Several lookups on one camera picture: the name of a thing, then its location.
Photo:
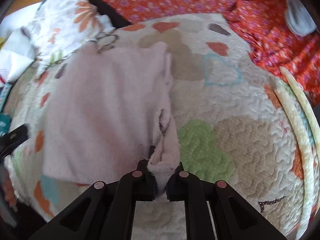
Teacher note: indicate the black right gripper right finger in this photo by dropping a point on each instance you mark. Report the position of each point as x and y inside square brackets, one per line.
[216, 210]

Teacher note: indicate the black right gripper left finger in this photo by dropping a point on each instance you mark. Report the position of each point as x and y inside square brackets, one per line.
[103, 211]

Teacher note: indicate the pink floral knit cardigan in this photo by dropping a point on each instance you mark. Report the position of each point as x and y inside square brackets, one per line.
[110, 110]

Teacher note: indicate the person's left hand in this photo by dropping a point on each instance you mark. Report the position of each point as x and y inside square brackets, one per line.
[9, 193]

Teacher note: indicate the teal package box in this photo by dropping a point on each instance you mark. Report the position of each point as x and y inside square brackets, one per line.
[5, 122]

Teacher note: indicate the colourful dotted paper strip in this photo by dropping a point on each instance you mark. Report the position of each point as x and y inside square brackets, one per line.
[5, 91]

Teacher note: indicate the white floral pillow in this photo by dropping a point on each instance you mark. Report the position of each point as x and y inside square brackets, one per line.
[60, 27]

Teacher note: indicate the cream rolled quilt edge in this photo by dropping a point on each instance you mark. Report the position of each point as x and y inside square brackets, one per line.
[303, 140]

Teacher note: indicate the grey cloth on bedsheet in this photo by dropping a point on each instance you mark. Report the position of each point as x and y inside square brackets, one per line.
[298, 19]

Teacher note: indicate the red floral bedsheet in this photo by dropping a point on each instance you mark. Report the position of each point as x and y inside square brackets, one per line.
[259, 22]

